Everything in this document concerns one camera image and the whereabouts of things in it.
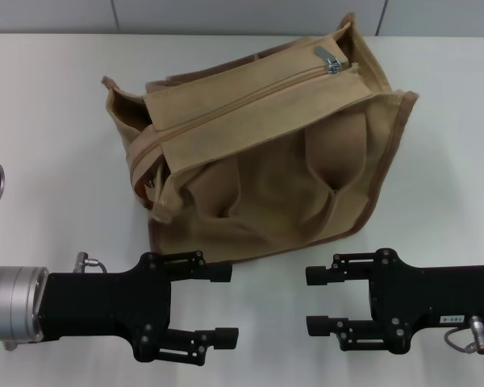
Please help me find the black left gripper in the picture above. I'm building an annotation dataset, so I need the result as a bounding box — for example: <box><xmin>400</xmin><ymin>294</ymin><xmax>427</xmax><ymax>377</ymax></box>
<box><xmin>40</xmin><ymin>249</ymin><xmax>240</xmax><ymax>367</ymax></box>

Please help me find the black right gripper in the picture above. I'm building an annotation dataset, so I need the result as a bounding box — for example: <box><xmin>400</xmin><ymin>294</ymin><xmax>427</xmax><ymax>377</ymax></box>
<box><xmin>305</xmin><ymin>248</ymin><xmax>484</xmax><ymax>356</ymax></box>

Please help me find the khaki canvas food bag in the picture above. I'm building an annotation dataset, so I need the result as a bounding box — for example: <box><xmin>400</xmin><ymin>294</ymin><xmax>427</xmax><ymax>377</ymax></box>
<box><xmin>100</xmin><ymin>11</ymin><xmax>420</xmax><ymax>265</ymax></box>

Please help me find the silver metal zipper pull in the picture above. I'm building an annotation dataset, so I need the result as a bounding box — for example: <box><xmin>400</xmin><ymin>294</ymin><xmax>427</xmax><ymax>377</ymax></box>
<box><xmin>314</xmin><ymin>44</ymin><xmax>344</xmax><ymax>76</ymax></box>

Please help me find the grey left gripper cable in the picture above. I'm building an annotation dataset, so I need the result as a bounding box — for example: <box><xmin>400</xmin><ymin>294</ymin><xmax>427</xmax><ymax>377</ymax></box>
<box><xmin>74</xmin><ymin>252</ymin><xmax>110</xmax><ymax>275</ymax></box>

